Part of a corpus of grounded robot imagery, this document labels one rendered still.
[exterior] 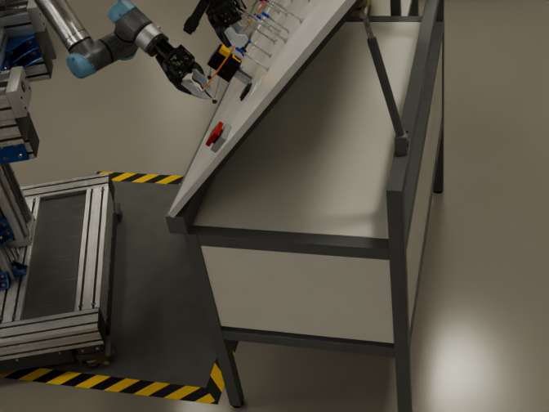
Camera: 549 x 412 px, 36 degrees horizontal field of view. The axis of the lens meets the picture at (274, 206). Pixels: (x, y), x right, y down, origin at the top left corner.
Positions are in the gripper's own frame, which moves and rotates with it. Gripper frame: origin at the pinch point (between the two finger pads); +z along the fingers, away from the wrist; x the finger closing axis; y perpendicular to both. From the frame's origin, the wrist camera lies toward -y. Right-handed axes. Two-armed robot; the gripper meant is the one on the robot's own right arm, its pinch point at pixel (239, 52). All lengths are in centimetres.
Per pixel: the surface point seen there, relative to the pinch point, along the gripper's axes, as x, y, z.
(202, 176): -28.2, -15.3, 15.4
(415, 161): 5, 25, 54
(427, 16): 49, 39, 33
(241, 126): -31.3, 3.2, 6.3
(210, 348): 9, -76, 95
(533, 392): -6, 23, 143
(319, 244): -28, 1, 47
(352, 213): -17, 9, 49
